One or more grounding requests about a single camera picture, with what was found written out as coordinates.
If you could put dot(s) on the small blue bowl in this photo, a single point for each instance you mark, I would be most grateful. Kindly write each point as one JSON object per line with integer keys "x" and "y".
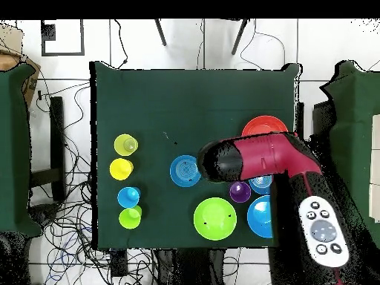
{"x": 184, "y": 172}
{"x": 261, "y": 184}

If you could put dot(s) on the purple cup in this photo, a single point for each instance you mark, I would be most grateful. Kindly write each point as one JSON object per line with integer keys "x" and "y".
{"x": 240, "y": 193}

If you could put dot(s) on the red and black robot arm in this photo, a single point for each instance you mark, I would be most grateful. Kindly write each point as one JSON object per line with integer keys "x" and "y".
{"x": 261, "y": 154}

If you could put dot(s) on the dark green tablecloth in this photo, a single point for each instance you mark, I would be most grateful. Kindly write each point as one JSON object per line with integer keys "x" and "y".
{"x": 193, "y": 104}

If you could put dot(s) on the yellow cup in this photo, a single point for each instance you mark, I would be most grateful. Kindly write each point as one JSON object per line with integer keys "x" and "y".
{"x": 126, "y": 145}
{"x": 120, "y": 169}

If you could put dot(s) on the green bowl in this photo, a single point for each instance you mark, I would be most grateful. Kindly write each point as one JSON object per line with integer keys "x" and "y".
{"x": 215, "y": 219}

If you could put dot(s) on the blue cup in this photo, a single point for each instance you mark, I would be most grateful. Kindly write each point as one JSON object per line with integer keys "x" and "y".
{"x": 127, "y": 197}

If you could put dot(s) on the orange bowl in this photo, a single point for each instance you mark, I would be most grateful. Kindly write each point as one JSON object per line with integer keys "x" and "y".
{"x": 262, "y": 126}

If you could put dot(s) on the green cup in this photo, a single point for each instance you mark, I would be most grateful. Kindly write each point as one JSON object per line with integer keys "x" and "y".
{"x": 129, "y": 219}

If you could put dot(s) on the large blue bowl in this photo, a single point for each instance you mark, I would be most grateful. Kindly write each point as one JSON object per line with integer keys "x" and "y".
{"x": 259, "y": 218}

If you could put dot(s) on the black power strip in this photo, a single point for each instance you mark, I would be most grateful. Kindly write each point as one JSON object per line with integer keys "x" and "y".
{"x": 118, "y": 264}

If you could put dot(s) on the black tripod leg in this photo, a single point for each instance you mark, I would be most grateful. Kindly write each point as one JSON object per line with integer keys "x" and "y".
{"x": 239, "y": 37}
{"x": 160, "y": 32}

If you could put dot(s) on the black floor stand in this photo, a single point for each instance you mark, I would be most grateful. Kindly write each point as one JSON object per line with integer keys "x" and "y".
{"x": 58, "y": 148}

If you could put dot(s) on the black box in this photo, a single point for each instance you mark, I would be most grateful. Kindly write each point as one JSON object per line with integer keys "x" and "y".
{"x": 322, "y": 121}

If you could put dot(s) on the green cloth covered table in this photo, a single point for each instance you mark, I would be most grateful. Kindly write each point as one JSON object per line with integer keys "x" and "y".
{"x": 14, "y": 148}
{"x": 353, "y": 118}

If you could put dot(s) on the cardboard box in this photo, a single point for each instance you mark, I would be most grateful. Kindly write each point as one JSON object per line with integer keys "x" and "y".
{"x": 31, "y": 84}

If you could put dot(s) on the black square floor frame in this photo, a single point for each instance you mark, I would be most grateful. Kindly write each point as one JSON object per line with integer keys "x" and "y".
{"x": 48, "y": 32}

